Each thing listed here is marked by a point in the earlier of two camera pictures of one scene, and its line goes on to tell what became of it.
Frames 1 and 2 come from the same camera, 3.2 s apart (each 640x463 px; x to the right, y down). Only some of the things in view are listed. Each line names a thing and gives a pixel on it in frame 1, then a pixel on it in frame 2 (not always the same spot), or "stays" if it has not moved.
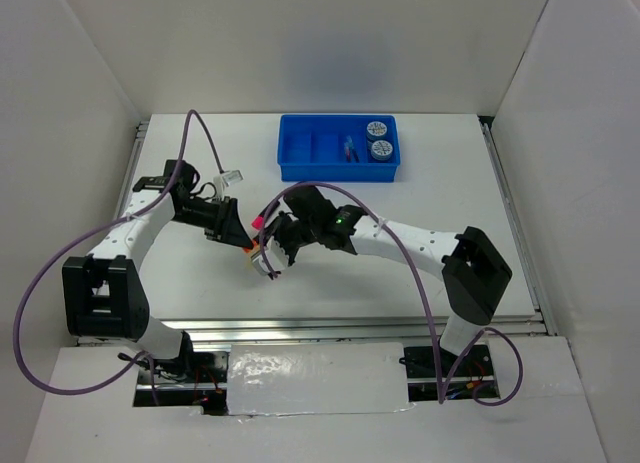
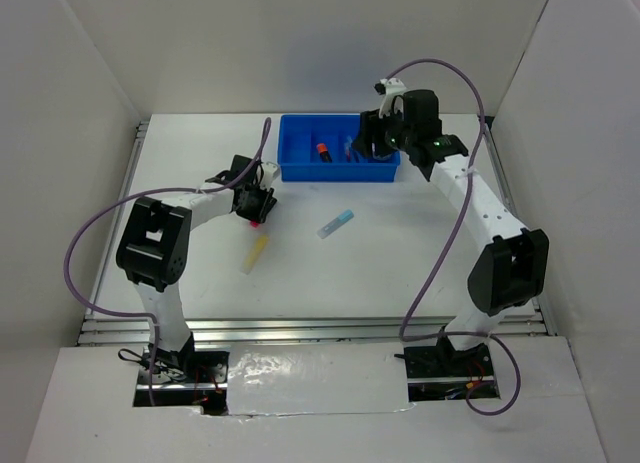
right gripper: [280, 221] to [370, 128]
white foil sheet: [313, 378] stays
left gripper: [227, 226] to [259, 214]
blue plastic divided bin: [311, 148] stays
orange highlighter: [256, 247] to [322, 148]
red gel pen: [348, 148] stays
